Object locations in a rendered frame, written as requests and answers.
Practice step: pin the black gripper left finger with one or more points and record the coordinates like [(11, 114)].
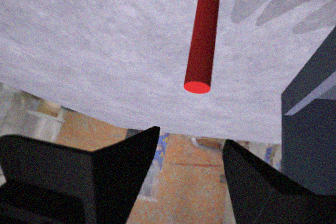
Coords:
[(107, 180)]

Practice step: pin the red peg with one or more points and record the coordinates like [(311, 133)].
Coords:
[(199, 72)]

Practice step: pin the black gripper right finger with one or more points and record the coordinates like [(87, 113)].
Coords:
[(261, 194)]

